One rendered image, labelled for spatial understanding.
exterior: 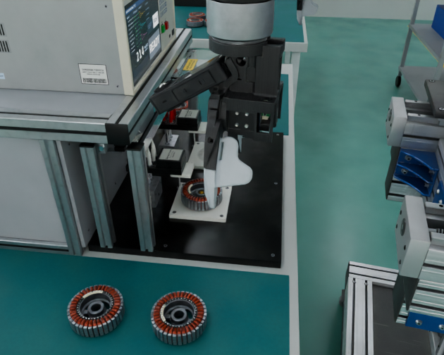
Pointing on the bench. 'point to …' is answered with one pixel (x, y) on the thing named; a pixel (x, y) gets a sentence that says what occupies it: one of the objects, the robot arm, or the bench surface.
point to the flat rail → (151, 129)
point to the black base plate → (243, 221)
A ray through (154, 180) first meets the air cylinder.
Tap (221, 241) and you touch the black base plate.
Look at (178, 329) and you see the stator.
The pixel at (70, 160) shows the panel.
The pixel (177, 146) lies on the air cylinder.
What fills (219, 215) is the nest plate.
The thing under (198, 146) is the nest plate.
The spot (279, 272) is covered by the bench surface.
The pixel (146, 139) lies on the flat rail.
